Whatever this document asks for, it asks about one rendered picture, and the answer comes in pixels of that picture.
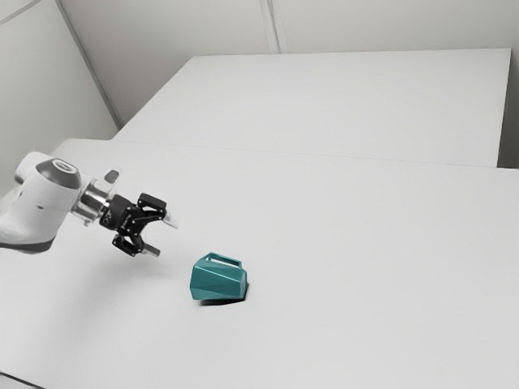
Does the teal faceted mug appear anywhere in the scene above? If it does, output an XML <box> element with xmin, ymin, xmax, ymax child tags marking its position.
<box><xmin>189</xmin><ymin>251</ymin><xmax>249</xmax><ymax>302</ymax></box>

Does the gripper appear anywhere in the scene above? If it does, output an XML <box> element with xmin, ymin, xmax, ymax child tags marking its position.
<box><xmin>98</xmin><ymin>193</ymin><xmax>180</xmax><ymax>259</ymax></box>

